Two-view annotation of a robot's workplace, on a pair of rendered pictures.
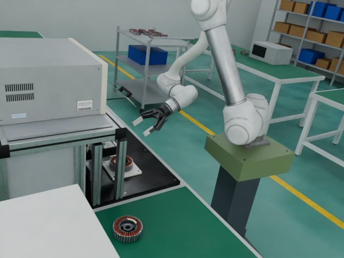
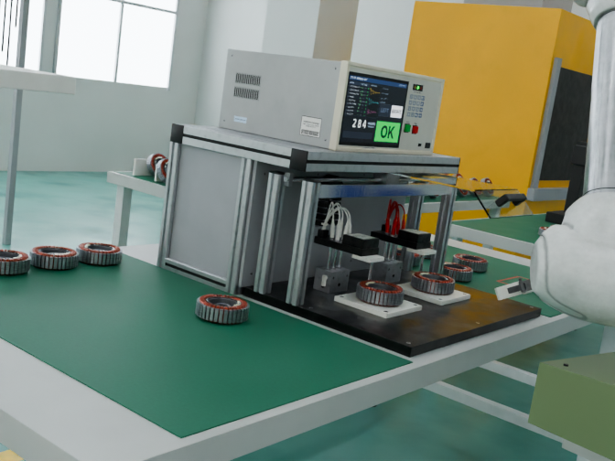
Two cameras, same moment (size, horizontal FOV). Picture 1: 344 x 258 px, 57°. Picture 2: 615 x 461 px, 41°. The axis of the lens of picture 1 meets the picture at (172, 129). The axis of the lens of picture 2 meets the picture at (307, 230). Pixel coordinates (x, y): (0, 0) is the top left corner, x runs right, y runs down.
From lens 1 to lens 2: 1.69 m
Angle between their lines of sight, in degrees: 72
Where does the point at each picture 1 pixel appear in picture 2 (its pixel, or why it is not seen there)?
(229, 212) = not seen: outside the picture
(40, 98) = (264, 100)
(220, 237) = (276, 383)
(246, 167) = (551, 380)
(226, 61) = (598, 88)
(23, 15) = not seen: outside the picture
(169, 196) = (354, 347)
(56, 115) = (275, 132)
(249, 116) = (581, 222)
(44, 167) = (211, 178)
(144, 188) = (342, 319)
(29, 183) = (194, 197)
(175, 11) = not seen: outside the picture
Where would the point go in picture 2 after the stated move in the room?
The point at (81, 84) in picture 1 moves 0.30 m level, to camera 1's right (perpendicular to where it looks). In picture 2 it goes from (311, 90) to (348, 96)
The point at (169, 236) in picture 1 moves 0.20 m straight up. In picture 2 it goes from (238, 343) to (251, 242)
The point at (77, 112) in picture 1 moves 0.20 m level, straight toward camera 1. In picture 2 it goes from (299, 136) to (225, 128)
